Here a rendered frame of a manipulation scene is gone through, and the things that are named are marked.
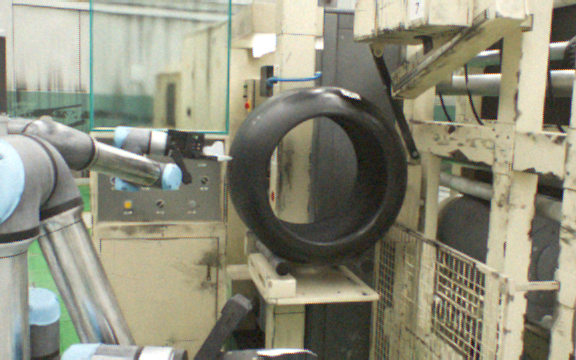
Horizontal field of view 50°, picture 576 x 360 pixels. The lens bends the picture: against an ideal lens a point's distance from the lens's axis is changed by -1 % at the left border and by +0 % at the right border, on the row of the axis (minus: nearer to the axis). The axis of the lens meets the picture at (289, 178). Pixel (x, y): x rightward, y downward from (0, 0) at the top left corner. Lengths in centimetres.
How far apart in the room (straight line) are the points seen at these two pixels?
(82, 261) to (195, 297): 170
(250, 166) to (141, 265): 90
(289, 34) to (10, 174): 156
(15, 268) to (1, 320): 7
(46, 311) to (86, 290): 56
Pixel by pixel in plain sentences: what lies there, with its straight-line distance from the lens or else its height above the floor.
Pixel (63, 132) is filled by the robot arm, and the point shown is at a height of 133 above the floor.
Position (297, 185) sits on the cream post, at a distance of 228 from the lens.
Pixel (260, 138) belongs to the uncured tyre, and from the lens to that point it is 187.
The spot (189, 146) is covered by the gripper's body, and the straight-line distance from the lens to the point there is 192.
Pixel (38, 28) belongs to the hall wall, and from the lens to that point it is 1079.
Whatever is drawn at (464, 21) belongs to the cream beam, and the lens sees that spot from 180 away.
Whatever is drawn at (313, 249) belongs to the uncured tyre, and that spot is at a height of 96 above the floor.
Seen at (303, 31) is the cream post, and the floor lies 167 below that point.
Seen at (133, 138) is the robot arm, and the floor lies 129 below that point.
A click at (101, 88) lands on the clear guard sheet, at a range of 255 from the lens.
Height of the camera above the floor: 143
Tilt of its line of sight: 7 degrees down
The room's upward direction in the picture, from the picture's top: 2 degrees clockwise
